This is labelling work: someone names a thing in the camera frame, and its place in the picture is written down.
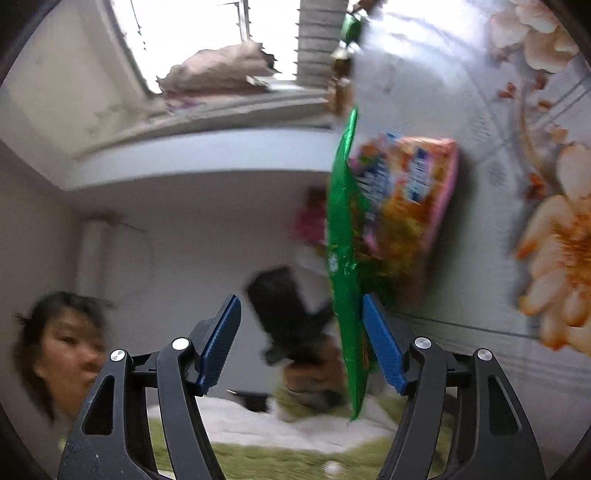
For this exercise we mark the pink toy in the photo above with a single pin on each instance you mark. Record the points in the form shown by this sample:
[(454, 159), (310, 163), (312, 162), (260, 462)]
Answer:
[(309, 221)]

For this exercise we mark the orange pink snack bag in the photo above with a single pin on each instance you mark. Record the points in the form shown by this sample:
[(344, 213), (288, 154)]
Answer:
[(406, 207)]

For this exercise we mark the green snack bag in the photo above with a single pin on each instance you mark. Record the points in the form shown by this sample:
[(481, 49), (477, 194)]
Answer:
[(341, 230)]

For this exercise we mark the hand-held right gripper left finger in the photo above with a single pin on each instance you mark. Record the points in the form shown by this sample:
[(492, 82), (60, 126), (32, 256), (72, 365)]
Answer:
[(217, 350)]

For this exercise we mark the green white fuzzy robe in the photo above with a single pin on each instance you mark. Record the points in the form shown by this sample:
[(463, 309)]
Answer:
[(286, 457)]

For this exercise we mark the green brown bottle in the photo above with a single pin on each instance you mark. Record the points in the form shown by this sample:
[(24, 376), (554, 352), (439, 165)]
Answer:
[(344, 69)]

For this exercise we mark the pink quilt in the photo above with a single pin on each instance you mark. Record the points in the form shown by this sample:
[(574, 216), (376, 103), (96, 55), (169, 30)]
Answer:
[(217, 69)]

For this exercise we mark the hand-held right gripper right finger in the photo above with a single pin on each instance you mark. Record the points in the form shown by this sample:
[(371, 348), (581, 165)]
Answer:
[(383, 346)]

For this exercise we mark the window with metal bars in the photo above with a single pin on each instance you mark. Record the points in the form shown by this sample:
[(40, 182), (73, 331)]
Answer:
[(194, 23)]

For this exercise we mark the person's head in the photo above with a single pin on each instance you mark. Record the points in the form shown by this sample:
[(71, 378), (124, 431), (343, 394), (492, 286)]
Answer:
[(64, 346)]

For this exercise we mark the person's left hand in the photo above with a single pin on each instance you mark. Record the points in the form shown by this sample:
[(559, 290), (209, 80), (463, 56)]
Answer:
[(318, 369)]

